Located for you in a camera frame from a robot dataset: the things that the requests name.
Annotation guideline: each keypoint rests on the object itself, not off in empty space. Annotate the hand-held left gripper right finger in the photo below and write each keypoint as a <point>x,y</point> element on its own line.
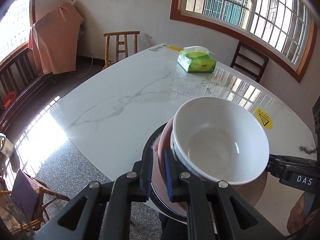
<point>168,177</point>

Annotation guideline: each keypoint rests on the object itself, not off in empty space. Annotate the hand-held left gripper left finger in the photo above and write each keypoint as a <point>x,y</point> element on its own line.
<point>147,175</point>

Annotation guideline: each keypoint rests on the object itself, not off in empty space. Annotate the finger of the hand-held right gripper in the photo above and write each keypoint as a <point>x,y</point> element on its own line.
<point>277,163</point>

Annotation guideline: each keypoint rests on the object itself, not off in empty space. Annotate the large blue patterned plate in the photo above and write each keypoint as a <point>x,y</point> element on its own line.
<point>150,138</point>

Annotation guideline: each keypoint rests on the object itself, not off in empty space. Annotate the large pink bowl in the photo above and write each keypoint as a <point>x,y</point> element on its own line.
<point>242,192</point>

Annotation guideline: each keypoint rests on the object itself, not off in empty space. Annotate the white ribbed bowl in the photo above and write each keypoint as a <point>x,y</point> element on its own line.
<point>220,140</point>

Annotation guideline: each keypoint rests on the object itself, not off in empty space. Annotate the person's right hand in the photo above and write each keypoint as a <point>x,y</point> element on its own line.
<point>297,215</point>

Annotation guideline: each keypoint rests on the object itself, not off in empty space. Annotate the yellow warning sticker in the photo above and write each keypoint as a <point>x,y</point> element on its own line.
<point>263,120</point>

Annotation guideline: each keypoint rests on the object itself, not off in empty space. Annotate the person's dark clothing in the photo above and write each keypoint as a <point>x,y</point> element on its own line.
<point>172,230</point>

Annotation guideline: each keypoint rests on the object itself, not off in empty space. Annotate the dark wooden chair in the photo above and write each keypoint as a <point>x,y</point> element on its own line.
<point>252,51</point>

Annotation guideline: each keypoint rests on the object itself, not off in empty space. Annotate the green tissue pack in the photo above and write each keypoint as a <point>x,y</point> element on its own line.
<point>197,63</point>

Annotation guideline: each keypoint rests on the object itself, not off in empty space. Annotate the rattan chair dark cushion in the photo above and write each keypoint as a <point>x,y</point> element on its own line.
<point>25,195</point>

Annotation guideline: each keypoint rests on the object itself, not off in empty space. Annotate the white and yellow table label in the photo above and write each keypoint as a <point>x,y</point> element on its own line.
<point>172,48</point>

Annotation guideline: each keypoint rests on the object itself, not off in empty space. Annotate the white patterned mug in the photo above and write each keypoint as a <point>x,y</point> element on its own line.
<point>6,147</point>

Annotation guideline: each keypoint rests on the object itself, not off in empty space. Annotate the light wooden chair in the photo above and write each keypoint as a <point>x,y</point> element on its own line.
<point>121,33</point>

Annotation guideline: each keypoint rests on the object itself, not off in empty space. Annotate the dark wooden bench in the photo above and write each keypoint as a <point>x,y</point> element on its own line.
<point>22,97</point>

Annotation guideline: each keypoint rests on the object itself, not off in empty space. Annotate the red plastic bag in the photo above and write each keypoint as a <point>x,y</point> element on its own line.
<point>10,100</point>

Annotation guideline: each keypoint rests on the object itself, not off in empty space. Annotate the orange cloth cover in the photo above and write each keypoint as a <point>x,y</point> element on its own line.
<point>57,35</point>

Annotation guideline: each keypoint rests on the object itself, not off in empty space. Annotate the large barred window wooden frame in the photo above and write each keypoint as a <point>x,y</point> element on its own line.
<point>225,5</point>

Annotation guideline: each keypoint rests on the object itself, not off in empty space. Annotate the side window wooden frame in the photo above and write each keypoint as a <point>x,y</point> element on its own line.
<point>15,30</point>

